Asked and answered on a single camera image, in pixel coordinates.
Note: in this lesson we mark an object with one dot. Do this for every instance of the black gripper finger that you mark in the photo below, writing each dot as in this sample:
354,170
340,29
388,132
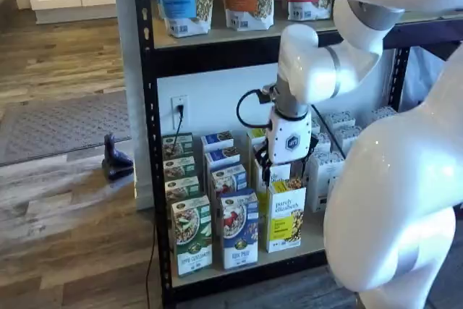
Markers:
266,169
313,144

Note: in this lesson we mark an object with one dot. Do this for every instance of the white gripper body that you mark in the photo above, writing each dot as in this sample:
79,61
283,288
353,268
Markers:
289,139

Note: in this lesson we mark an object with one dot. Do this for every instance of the blue and white oatmeal box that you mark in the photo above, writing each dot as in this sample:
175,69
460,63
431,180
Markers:
231,178
238,233

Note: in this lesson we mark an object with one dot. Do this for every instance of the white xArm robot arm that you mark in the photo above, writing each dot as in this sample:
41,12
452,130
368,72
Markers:
398,178

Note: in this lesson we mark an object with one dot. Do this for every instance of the white patterned-top box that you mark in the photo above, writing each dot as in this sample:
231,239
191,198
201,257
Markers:
383,111
325,182
323,142
347,135
340,119
317,126

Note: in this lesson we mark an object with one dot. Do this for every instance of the yellow and white granola box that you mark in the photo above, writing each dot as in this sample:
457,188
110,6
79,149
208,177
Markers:
280,171
285,215
257,134

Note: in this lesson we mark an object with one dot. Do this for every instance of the blue-top white granola box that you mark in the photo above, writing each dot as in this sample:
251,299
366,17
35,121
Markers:
213,139
220,157

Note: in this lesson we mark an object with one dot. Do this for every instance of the green and white oatmeal box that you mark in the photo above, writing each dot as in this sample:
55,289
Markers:
179,168
181,187
184,142
191,236

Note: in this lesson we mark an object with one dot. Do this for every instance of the black metal shelf rack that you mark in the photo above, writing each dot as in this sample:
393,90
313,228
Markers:
217,52

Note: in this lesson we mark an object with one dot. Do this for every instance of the dark blue seal figurine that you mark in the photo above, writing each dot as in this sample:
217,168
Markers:
112,164

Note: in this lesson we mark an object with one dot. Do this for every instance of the grey floor mat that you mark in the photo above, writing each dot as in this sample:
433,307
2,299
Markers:
54,124

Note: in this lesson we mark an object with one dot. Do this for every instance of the white wall outlet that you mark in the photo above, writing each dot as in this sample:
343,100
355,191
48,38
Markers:
175,121

